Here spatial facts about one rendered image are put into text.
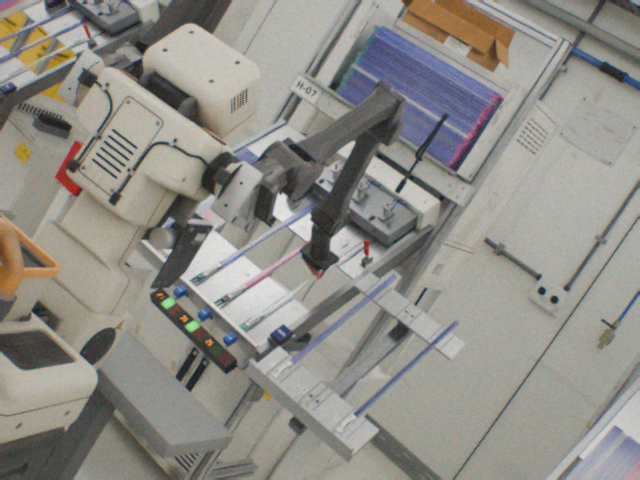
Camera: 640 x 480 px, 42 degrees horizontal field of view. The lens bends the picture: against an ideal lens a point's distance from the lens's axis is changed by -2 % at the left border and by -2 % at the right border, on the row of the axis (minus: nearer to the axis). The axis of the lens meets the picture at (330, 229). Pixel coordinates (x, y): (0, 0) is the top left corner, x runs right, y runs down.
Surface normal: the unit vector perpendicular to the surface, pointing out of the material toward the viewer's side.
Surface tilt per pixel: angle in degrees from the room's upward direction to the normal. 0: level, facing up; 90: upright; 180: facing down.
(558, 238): 90
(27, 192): 90
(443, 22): 80
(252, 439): 90
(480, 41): 75
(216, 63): 48
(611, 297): 90
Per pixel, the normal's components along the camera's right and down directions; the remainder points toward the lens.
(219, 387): -0.48, -0.14
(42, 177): 0.70, 0.54
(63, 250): -0.27, -0.15
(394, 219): 0.05, -0.69
